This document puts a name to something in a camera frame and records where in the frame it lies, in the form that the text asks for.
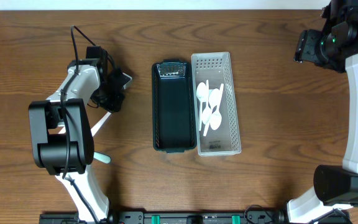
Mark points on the white plastic spoon left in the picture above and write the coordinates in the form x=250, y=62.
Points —
x=102, y=157

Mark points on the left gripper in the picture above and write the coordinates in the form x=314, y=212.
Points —
x=114, y=97

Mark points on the black plastic basket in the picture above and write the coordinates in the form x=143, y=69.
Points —
x=174, y=128

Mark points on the white plastic fork lower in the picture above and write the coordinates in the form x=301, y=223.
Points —
x=100, y=123

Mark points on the white spoon angled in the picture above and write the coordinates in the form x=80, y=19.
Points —
x=215, y=119

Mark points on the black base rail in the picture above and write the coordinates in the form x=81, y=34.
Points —
x=251, y=216

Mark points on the clear plastic basket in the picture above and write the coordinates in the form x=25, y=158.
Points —
x=214, y=69

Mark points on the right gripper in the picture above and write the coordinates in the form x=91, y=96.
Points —
x=302, y=45

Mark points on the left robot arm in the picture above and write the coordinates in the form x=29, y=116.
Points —
x=62, y=129

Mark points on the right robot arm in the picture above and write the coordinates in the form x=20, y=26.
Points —
x=335, y=47

